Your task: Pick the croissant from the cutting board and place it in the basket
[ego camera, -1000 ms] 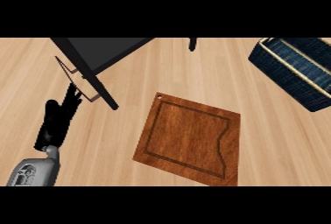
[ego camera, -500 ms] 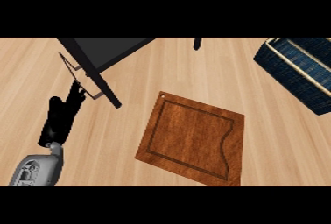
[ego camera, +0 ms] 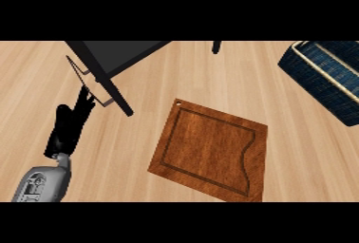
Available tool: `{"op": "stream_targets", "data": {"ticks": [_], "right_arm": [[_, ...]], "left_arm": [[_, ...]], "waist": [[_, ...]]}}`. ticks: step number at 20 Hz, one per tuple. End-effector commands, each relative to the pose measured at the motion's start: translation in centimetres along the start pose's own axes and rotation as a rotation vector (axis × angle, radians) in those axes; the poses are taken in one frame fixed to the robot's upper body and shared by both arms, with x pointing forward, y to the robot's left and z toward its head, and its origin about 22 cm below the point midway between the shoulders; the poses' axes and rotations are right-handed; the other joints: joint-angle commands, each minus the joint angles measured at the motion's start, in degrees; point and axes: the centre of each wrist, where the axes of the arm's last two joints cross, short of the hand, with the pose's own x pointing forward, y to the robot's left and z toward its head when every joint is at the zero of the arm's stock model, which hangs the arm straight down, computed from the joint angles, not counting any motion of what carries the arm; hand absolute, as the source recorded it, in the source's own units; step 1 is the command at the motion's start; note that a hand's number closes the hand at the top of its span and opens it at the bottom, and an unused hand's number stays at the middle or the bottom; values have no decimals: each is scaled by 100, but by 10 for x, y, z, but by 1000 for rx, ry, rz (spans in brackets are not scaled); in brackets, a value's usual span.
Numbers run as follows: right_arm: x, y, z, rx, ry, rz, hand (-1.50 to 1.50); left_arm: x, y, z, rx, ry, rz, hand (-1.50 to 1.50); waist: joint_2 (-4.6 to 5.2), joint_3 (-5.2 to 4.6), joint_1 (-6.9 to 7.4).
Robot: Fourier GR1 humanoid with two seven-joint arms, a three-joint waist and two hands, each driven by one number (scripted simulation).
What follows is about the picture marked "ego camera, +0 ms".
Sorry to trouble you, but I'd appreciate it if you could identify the brown wooden cutting board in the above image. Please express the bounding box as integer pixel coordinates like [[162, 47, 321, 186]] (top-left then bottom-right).
[[148, 98, 269, 203]]

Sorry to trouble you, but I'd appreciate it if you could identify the small black rod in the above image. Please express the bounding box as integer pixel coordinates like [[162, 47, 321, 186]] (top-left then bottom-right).
[[210, 40, 223, 55]]

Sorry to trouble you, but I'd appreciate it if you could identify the dark blue wicker basket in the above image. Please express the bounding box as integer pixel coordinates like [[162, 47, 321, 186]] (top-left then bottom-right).
[[276, 40, 359, 127]]

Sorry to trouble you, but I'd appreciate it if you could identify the thin dark wire rack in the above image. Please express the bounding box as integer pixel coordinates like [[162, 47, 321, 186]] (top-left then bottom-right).
[[65, 55, 117, 108]]

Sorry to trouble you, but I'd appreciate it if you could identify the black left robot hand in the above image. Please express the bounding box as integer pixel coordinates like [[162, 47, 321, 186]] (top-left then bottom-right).
[[41, 84, 96, 159]]

